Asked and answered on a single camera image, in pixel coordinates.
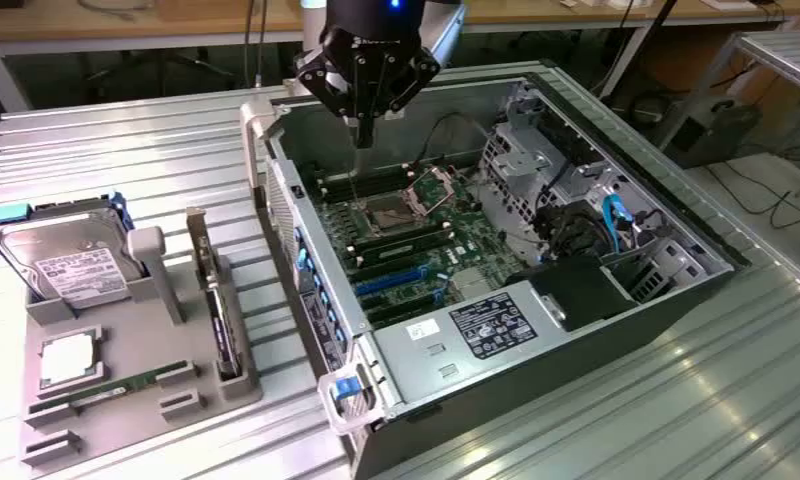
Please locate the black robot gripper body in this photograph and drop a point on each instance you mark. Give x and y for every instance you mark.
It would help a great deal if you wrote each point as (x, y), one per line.
(374, 25)

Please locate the graphics card with metal bracket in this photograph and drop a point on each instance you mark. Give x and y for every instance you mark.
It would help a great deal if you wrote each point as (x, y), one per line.
(223, 325)

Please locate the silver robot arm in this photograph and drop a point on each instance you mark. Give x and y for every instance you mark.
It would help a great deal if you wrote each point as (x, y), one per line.
(314, 12)

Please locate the black RAM slot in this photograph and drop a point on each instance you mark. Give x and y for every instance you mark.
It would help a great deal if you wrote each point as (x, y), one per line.
(367, 182)

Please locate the metal socket cover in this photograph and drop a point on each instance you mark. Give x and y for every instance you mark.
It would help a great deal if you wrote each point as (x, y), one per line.
(434, 187)

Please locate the metal disk bay cage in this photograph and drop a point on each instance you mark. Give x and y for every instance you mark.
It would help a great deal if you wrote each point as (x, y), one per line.
(527, 150)

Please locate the thin socket locking lever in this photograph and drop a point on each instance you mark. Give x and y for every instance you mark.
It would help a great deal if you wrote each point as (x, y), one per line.
(355, 190)

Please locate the wooden desk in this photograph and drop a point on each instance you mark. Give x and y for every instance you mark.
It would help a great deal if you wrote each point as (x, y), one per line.
(174, 20)

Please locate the CPU socket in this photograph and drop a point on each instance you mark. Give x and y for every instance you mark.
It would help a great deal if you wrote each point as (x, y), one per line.
(392, 216)

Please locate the installed RAM stick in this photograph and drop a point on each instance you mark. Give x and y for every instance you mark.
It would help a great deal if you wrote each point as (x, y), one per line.
(400, 248)

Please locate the green motherboard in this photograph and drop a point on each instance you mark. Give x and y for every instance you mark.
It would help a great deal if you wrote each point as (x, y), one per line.
(454, 250)

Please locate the blue slot retainer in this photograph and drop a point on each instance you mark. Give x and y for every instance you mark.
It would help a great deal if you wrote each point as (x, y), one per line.
(323, 300)
(339, 333)
(316, 282)
(300, 252)
(331, 317)

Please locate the blue expansion slot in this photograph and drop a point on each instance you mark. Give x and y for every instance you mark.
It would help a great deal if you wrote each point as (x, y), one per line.
(390, 281)

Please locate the silver chipset heatsink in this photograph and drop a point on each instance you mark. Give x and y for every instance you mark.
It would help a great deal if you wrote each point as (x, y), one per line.
(474, 282)

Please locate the short black expansion slot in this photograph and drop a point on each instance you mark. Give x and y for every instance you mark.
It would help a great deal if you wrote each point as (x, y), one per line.
(400, 301)

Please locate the black box on floor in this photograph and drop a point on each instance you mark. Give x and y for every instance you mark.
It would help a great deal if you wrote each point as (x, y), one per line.
(714, 135)

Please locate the long black expansion slot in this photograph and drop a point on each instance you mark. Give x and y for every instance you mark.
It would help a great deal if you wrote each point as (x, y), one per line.
(407, 312)

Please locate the black plastic air shroud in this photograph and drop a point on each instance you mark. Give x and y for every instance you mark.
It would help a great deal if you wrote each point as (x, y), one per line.
(567, 290)

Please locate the silver hard disk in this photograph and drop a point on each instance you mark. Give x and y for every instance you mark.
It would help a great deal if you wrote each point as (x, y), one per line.
(73, 260)

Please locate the blue disk carrier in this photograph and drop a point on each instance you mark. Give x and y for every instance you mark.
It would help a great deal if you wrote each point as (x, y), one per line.
(8, 214)

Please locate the grey power supply unit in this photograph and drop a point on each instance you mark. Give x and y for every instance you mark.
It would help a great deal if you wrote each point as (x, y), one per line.
(440, 350)

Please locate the blue case latch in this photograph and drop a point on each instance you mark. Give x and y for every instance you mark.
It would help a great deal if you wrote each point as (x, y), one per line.
(346, 387)

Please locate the grey parts rack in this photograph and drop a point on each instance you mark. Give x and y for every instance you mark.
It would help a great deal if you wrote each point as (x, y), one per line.
(140, 360)

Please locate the open black PC case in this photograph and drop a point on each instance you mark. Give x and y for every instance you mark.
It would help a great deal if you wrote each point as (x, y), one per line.
(540, 380)

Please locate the CPU chip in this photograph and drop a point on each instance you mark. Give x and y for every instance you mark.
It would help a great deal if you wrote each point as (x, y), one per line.
(69, 357)

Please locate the green loose RAM stick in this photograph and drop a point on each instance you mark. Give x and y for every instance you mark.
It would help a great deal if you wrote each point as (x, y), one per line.
(120, 385)

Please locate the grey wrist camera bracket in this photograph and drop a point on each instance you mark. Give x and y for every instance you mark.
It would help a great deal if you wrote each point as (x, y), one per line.
(448, 35)

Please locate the aluminium frame table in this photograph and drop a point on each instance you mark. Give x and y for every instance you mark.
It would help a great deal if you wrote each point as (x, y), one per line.
(787, 50)

